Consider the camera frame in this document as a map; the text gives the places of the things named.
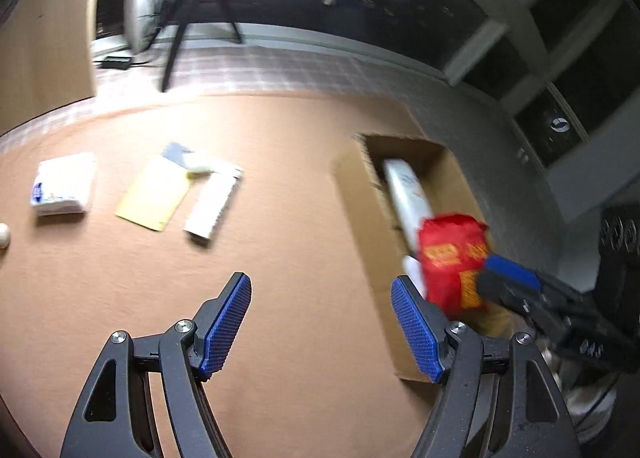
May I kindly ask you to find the red snack packet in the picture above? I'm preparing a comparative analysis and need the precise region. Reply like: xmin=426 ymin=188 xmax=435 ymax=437
xmin=417 ymin=213 xmax=490 ymax=317

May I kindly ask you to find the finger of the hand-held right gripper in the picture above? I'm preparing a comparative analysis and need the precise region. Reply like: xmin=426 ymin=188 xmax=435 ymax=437
xmin=484 ymin=253 xmax=597 ymax=319
xmin=476 ymin=271 xmax=572 ymax=339

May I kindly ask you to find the small white block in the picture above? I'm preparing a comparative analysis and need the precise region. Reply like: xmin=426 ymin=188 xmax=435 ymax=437
xmin=183 ymin=153 xmax=216 ymax=177

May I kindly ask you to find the white window mullion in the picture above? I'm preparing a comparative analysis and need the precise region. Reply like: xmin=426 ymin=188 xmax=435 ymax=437
xmin=442 ymin=20 xmax=508 ymax=86

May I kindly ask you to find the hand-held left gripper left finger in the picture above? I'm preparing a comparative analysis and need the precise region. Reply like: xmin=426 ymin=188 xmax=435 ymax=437
xmin=60 ymin=272 xmax=253 ymax=458

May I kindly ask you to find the yellow card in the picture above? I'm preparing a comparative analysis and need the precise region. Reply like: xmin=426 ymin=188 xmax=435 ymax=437
xmin=115 ymin=155 xmax=193 ymax=233

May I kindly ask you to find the white sunscreen tube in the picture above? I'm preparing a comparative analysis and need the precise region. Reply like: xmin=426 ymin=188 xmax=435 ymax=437
xmin=382 ymin=158 xmax=435 ymax=259

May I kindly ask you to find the black tripod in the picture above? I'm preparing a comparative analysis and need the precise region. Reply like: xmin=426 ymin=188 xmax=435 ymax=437
xmin=160 ymin=0 xmax=245 ymax=93

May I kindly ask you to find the white tissue pack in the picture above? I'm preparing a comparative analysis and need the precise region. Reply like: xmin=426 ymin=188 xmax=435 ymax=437
xmin=31 ymin=153 xmax=97 ymax=217

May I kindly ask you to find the cardboard box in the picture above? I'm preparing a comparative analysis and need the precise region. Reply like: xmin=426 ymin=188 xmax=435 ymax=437
xmin=332 ymin=133 xmax=521 ymax=383

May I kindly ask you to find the checked tablecloth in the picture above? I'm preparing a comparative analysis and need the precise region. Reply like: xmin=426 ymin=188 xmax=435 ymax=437
xmin=0 ymin=45 xmax=451 ymax=155

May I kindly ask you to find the white floral lighter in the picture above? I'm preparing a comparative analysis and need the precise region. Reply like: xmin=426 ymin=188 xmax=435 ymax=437
xmin=182 ymin=165 xmax=245 ymax=241

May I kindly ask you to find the person's right hand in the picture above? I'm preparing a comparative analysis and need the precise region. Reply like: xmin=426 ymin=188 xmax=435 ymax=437
xmin=541 ymin=344 xmax=617 ymax=445

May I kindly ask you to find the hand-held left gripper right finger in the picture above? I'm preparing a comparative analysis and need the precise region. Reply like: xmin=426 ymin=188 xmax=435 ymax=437
xmin=390 ymin=275 xmax=583 ymax=458

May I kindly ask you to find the wooden board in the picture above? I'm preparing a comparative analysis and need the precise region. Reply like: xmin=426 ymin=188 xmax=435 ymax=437
xmin=0 ymin=0 xmax=99 ymax=139

